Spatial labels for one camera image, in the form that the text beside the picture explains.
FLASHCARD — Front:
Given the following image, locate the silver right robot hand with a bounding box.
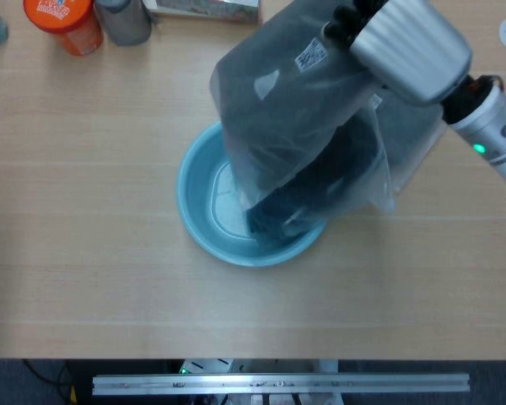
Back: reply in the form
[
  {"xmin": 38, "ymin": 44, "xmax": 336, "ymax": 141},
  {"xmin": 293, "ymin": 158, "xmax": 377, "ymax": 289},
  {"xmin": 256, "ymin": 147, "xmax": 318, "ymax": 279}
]
[{"xmin": 322, "ymin": 0, "xmax": 473, "ymax": 105}]

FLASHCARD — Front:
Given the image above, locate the grey bagged garment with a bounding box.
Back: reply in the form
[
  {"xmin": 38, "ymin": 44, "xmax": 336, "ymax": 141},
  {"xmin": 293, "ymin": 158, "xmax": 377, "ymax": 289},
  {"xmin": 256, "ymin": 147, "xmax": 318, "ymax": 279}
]
[{"xmin": 377, "ymin": 86, "xmax": 447, "ymax": 194}]

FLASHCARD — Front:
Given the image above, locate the translucent plastic bag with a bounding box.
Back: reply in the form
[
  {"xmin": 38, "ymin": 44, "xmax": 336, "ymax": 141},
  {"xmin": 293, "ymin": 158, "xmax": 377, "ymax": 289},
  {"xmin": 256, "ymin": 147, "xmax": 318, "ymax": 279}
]
[{"xmin": 208, "ymin": 0, "xmax": 383, "ymax": 208}]

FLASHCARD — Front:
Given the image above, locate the dark bagged garment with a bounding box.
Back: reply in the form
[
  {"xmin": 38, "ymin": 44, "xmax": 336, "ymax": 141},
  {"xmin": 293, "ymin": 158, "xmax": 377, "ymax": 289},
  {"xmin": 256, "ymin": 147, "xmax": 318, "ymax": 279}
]
[{"xmin": 243, "ymin": 99, "xmax": 396, "ymax": 251}]

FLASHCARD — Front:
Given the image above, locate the light blue plastic bowl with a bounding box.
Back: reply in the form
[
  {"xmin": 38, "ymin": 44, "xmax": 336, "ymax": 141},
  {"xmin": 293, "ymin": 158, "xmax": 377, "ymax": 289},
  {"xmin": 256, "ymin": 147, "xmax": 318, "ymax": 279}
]
[{"xmin": 175, "ymin": 121, "xmax": 329, "ymax": 268}]

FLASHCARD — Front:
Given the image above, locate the floral pattern flat box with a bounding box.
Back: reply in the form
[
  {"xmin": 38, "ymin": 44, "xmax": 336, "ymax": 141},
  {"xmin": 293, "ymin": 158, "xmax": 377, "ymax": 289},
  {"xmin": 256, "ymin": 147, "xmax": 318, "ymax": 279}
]
[{"xmin": 142, "ymin": 0, "xmax": 264, "ymax": 24}]

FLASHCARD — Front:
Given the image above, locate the grey cylindrical container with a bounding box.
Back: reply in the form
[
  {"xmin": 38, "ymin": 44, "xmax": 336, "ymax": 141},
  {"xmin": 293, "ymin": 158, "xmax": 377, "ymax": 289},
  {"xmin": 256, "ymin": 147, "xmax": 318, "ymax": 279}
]
[{"xmin": 93, "ymin": 0, "xmax": 153, "ymax": 47}]

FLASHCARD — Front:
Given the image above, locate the orange cylindrical canister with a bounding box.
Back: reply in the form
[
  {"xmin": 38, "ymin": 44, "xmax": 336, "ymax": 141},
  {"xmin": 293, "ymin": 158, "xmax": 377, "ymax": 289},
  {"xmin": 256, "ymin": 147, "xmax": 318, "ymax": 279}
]
[{"xmin": 23, "ymin": 0, "xmax": 105, "ymax": 57}]

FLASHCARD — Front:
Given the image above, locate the aluminium profile rail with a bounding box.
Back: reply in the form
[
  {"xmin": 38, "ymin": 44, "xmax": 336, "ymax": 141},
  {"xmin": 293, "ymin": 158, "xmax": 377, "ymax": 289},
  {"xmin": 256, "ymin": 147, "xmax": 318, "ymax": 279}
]
[{"xmin": 91, "ymin": 372, "xmax": 471, "ymax": 397}]

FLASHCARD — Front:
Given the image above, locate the black floor cable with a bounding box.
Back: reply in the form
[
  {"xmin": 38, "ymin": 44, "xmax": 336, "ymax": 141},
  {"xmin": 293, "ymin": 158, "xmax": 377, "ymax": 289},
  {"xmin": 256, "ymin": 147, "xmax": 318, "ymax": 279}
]
[{"xmin": 23, "ymin": 358, "xmax": 75, "ymax": 405}]

